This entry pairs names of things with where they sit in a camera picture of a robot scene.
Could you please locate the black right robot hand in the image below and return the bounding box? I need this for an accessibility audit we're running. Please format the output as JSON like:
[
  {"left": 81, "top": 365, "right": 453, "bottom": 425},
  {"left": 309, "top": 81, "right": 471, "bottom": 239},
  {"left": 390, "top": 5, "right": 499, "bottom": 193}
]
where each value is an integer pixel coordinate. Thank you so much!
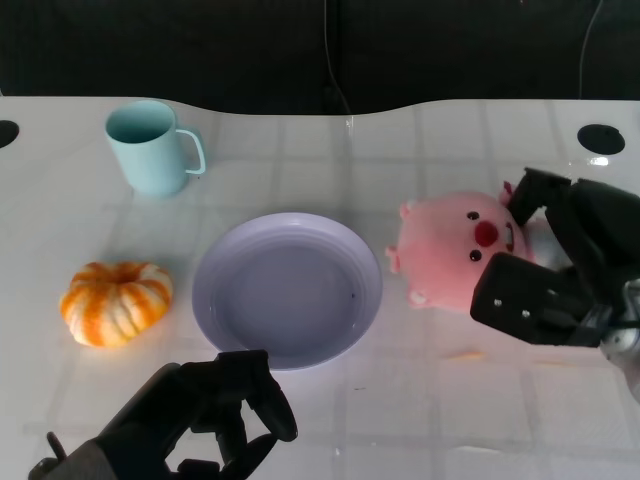
[{"left": 469, "top": 168, "right": 640, "bottom": 349}]

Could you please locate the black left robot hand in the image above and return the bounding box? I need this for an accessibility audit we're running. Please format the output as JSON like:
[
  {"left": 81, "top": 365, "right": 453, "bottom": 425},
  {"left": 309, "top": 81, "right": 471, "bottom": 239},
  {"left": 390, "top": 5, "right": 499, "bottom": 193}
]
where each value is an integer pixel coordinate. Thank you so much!
[{"left": 94, "top": 348, "right": 299, "bottom": 480}]

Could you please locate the pink plush pig doll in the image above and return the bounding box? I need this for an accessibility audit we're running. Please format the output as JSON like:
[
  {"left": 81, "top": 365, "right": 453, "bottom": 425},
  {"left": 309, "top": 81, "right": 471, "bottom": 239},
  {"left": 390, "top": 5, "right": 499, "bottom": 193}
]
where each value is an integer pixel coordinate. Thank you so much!
[{"left": 384, "top": 180, "right": 544, "bottom": 315}]

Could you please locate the lavender round plate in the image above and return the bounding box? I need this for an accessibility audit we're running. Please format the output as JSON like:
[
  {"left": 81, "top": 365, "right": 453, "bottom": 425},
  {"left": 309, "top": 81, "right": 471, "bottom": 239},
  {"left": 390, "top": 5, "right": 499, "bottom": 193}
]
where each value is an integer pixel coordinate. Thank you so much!
[{"left": 192, "top": 212, "right": 385, "bottom": 372}]

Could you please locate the orange white striped pumpkin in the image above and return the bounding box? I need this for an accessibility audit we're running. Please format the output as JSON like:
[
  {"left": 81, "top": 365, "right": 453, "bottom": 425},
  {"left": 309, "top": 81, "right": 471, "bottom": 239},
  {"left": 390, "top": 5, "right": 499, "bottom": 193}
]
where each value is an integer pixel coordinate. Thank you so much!
[{"left": 58, "top": 260, "right": 175, "bottom": 349}]

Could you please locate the light blue mug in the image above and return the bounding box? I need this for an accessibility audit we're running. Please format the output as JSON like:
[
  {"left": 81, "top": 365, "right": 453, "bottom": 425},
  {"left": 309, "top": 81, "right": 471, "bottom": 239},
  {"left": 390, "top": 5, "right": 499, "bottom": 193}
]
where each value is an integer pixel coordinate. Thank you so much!
[{"left": 104, "top": 99, "right": 207, "bottom": 197}]

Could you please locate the black backdrop cloth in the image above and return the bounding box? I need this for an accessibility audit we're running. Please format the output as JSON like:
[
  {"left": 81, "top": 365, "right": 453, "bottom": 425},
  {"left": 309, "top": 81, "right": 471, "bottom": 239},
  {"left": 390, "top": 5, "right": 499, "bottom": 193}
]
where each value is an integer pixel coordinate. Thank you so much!
[{"left": 0, "top": 0, "right": 640, "bottom": 116}]

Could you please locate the thin grey cable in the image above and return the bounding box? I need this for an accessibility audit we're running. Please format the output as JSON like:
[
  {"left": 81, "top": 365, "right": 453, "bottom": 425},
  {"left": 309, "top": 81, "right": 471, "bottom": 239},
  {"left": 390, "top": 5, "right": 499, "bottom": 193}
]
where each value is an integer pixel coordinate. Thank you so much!
[{"left": 323, "top": 0, "right": 353, "bottom": 115}]

